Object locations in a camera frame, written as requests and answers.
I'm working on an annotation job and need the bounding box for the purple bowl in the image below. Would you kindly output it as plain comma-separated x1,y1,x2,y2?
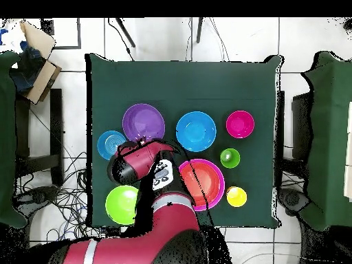
122,103,166,143

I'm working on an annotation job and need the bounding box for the orange bowl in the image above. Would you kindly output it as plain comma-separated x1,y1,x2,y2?
179,162,222,208

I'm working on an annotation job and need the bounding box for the large pink bowl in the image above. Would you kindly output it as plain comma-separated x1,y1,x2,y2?
177,158,226,212

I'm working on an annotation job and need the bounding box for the large blue bowl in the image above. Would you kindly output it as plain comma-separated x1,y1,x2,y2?
175,111,217,153

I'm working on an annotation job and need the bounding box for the green cup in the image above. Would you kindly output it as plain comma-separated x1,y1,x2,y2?
219,148,241,169

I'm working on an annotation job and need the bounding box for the dark green tablecloth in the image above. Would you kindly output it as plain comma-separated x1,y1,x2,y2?
85,52,284,229

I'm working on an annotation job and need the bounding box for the small pink bowl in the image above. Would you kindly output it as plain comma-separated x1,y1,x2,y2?
225,110,256,140

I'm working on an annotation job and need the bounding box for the small translucent blue bowl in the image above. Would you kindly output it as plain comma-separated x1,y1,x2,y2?
96,130,128,161

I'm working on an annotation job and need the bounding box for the yellow cup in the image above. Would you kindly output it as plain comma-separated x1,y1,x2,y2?
225,186,248,208

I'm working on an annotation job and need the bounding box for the green bowl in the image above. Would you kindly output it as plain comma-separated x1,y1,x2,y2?
104,184,140,226

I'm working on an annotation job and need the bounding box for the black tripod leg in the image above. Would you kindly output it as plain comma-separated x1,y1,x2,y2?
114,17,136,48
195,16,205,44

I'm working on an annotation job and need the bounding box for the green cloth side table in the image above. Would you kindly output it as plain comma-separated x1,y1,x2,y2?
300,50,352,232
0,50,28,229

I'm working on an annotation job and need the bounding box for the dark blue bag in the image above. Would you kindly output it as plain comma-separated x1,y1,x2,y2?
10,41,46,96

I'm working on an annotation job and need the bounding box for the cardboard box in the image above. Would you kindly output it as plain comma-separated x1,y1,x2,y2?
9,19,63,105

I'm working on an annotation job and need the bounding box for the tangle of black cables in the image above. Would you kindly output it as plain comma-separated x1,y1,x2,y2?
14,151,105,243

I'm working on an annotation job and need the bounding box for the black chair frame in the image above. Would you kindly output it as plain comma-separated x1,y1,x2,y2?
274,89,286,188
14,87,65,188

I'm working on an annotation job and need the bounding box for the grey pedestal foot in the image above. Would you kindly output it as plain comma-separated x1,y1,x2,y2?
13,185,60,214
277,188,311,217

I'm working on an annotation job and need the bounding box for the black square frame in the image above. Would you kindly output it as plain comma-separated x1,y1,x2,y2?
40,17,83,50

